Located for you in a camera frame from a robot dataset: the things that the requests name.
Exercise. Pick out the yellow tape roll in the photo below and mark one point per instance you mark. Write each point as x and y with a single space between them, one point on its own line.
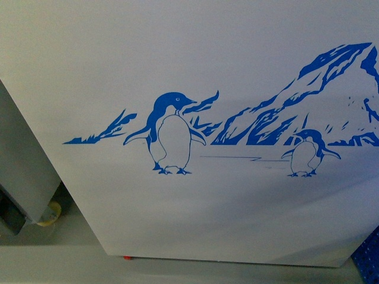
51 214

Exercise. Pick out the grey upright display fridge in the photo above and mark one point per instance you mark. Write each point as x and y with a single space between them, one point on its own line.
28 179

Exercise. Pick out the white blue chest freezer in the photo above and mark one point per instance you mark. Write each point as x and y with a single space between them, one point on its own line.
237 131

